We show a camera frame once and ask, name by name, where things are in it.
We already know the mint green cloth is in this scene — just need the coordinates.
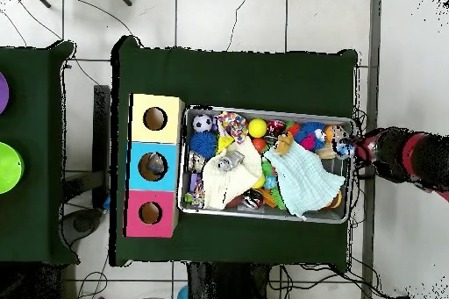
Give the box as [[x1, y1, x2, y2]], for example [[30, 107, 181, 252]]
[[264, 139, 346, 218]]

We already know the orange plush bear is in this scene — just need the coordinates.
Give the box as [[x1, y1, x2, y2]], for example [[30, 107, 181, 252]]
[[274, 131, 295, 155]]

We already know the silver mesh bin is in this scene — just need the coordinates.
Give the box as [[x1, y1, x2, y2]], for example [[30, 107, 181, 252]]
[[176, 104, 355, 224]]

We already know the wooden box with three holes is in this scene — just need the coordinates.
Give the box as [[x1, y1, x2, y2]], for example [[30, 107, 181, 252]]
[[121, 93, 186, 238]]

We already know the blue spiky toy with eyes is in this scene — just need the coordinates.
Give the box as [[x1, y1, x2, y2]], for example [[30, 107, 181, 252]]
[[285, 121, 328, 153]]

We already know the orange ball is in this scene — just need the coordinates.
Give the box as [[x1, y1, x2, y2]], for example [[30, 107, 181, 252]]
[[251, 137, 268, 154]]

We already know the yellow ball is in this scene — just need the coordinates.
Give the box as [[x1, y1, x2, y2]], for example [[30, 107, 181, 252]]
[[247, 117, 268, 139]]

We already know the cream cloth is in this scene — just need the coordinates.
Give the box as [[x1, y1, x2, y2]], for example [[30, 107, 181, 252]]
[[201, 137, 264, 210]]

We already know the dark green tablecloth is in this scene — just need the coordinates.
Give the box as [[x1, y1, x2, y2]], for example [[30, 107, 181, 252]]
[[109, 35, 360, 267]]

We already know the blue spiky ball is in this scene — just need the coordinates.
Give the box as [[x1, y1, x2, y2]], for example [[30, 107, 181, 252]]
[[188, 131, 218, 160]]

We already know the small soccer ball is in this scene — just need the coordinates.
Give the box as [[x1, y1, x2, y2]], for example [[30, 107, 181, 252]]
[[191, 113, 214, 134]]

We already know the side table with green cloth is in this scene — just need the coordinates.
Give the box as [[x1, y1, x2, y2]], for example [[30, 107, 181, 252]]
[[0, 40, 80, 267]]

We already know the lime green disc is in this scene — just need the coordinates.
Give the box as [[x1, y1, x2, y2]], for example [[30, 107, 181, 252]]
[[0, 141, 25, 196]]

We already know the purple disc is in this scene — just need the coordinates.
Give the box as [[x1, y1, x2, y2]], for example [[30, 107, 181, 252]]
[[0, 71, 11, 116]]

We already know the thin black floor cable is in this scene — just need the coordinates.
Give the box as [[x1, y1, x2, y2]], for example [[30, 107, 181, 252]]
[[225, 0, 254, 53]]

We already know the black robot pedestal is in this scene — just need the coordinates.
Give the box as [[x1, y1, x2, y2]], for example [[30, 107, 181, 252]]
[[185, 261, 271, 299]]

